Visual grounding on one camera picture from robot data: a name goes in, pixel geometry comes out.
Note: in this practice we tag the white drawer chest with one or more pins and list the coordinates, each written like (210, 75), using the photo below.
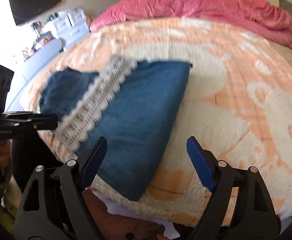
(69, 27)

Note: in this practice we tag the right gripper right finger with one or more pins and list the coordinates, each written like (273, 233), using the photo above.
(239, 207)

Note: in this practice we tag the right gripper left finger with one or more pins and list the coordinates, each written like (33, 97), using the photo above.
(53, 206)

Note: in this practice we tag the pink duvet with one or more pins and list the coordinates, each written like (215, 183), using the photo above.
(257, 16)

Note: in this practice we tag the peach bear pattern blanket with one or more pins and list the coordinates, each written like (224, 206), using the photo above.
(238, 105)

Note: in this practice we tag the left hand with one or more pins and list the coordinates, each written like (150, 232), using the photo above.
(5, 151)

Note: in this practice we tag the black wall television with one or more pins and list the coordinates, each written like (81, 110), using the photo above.
(25, 10)

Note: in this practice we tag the blue denim pant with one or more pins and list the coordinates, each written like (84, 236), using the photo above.
(132, 104)

